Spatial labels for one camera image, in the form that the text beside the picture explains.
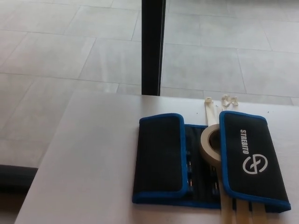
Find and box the black vertical post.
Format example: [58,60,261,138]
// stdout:
[141,0,167,97]

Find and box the beige masking tape roll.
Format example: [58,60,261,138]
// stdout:
[199,124,221,168]

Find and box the black toolkit case blue trim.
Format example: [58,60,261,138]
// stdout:
[132,111,292,212]

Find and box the dark bench beside desk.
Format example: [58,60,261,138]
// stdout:
[0,164,39,194]

